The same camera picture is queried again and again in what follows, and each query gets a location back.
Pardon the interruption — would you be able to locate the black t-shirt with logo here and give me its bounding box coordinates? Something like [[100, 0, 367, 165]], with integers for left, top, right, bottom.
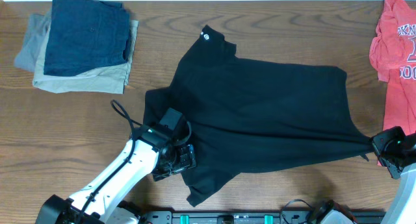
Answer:
[[143, 26, 372, 206]]

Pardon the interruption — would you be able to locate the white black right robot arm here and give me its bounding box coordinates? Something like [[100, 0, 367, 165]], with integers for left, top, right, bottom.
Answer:
[[306, 127, 415, 224]]

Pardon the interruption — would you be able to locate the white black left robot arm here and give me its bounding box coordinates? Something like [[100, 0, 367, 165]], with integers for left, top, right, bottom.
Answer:
[[35, 127, 196, 224]]

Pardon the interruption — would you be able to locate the red printed t-shirt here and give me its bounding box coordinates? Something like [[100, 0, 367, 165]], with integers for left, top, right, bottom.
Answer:
[[369, 0, 415, 135]]

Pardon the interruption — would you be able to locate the folded beige garment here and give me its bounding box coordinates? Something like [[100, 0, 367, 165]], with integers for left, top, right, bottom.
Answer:
[[32, 12, 139, 94]]

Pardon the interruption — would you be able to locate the folded navy blue garment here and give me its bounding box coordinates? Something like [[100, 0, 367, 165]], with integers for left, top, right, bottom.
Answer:
[[44, 0, 130, 77]]

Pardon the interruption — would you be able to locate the folded grey garment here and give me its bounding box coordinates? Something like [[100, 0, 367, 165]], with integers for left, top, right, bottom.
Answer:
[[14, 14, 48, 72]]

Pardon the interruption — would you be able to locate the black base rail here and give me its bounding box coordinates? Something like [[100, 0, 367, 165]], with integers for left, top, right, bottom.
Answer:
[[139, 210, 384, 224]]

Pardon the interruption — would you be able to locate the black looped base cable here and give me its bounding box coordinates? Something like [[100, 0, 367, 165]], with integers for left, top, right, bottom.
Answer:
[[279, 199, 313, 224]]

